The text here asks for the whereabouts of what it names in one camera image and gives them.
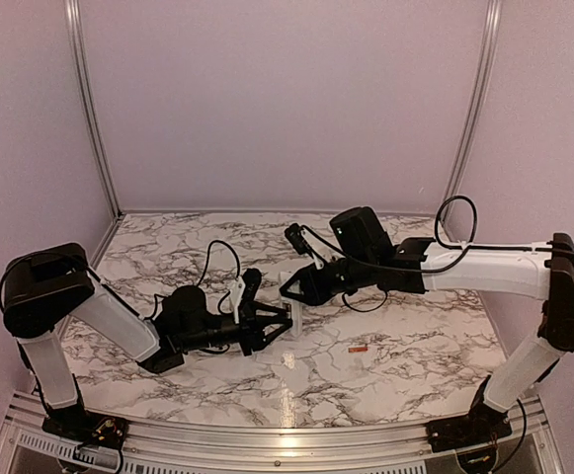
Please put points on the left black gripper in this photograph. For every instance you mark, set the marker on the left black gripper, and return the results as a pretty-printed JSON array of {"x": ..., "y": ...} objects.
[{"x": 253, "y": 333}]

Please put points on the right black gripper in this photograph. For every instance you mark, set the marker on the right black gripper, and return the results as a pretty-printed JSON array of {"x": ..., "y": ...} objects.
[{"x": 313, "y": 292}]

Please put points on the white remote control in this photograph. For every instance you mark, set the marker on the white remote control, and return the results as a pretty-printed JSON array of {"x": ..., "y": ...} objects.
[{"x": 293, "y": 307}]

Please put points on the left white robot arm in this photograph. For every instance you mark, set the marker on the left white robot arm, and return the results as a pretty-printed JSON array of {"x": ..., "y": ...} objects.
[{"x": 39, "y": 290}]

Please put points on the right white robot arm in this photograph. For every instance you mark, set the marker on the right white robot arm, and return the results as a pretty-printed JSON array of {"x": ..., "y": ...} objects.
[{"x": 364, "y": 256}]

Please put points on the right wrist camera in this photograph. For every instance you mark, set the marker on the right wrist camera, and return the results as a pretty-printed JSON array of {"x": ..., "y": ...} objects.
[{"x": 306, "y": 244}]

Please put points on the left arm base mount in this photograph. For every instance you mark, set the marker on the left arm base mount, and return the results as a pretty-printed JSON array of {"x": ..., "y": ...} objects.
[{"x": 86, "y": 427}]

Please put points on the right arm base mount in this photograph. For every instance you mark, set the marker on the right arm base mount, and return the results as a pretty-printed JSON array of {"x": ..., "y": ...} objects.
[{"x": 480, "y": 424}]

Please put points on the front aluminium rail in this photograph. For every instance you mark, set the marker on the front aluminium rail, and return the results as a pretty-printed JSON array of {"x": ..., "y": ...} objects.
[{"x": 165, "y": 447}]

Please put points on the right aluminium corner post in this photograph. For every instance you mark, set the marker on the right aluminium corner post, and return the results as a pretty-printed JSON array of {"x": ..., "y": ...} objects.
[{"x": 478, "y": 95}]

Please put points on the aluminium corner post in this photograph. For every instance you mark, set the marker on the aluminium corner post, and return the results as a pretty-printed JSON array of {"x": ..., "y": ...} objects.
[
  {"x": 478, "y": 95},
  {"x": 77, "y": 41}
]

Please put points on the left aluminium corner post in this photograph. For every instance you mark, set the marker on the left aluminium corner post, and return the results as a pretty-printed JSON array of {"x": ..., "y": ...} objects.
[{"x": 77, "y": 41}]

